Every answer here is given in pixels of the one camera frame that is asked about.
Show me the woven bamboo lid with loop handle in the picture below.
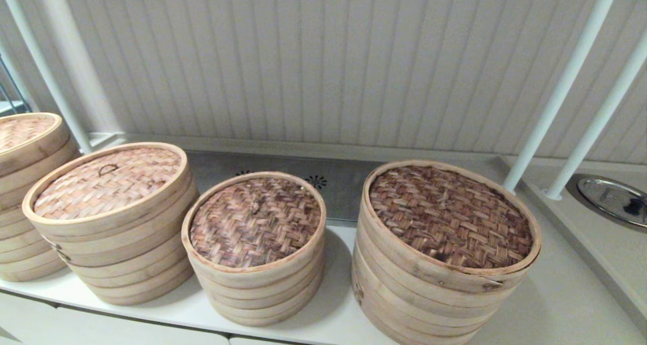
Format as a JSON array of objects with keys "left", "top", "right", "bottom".
[{"left": 22, "top": 142, "right": 195, "bottom": 239}]

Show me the square metal lid with knob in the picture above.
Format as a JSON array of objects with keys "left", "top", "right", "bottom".
[{"left": 184, "top": 151, "right": 385, "bottom": 222}]

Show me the small woven bamboo steamer lid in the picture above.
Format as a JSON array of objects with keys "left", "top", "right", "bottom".
[{"left": 181, "top": 171, "right": 327, "bottom": 290}]

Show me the large right bamboo steamer stack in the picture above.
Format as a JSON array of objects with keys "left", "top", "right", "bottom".
[{"left": 357, "top": 159, "right": 542, "bottom": 292}]

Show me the large bamboo steamer stack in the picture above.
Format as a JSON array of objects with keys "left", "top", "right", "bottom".
[
  {"left": 351, "top": 224, "right": 526, "bottom": 345},
  {"left": 357, "top": 159, "right": 542, "bottom": 292}
]

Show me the small bamboo steamer stack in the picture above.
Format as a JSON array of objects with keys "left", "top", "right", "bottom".
[{"left": 191, "top": 244, "right": 325, "bottom": 327}]

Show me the second-left bamboo steamer stack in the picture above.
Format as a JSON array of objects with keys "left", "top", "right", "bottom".
[{"left": 38, "top": 183, "right": 200, "bottom": 306}]

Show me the round stainless steel pot lid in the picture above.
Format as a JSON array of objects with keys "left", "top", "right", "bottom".
[{"left": 577, "top": 177, "right": 647, "bottom": 228}]

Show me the thin white metal pole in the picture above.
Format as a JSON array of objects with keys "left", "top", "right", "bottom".
[
  {"left": 502, "top": 0, "right": 623, "bottom": 193},
  {"left": 0, "top": 0, "right": 94, "bottom": 155},
  {"left": 545, "top": 29, "right": 647, "bottom": 201}
]

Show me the white cabinet front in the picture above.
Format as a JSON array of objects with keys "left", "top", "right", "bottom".
[{"left": 0, "top": 289, "right": 314, "bottom": 345}]

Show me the thick white post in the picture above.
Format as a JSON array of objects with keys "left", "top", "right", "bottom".
[{"left": 31, "top": 0, "right": 127, "bottom": 151}]

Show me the metal wire rack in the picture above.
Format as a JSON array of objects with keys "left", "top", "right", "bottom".
[{"left": 0, "top": 57, "right": 26, "bottom": 115}]

